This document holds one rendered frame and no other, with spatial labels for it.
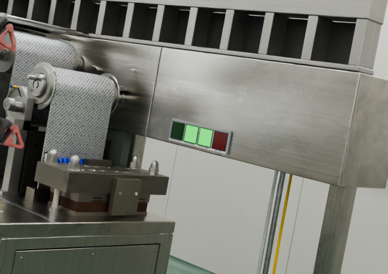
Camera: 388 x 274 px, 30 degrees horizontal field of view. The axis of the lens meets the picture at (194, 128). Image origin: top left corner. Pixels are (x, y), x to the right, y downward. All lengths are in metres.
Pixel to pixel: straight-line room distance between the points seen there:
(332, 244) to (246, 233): 2.99
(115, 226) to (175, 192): 3.39
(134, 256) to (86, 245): 0.20
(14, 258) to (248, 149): 0.71
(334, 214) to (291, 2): 0.61
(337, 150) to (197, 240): 3.54
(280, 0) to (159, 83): 0.51
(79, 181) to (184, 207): 3.39
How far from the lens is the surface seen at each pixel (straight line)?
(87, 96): 2.32
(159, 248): 2.30
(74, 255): 2.09
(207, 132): 2.18
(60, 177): 2.10
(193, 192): 5.39
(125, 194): 2.20
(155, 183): 2.30
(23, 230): 1.96
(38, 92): 2.26
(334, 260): 2.12
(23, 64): 2.45
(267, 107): 2.05
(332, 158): 1.92
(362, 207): 4.55
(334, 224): 2.10
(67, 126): 2.29
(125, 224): 2.17
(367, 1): 1.94
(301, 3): 2.05
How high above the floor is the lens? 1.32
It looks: 3 degrees down
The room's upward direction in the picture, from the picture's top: 10 degrees clockwise
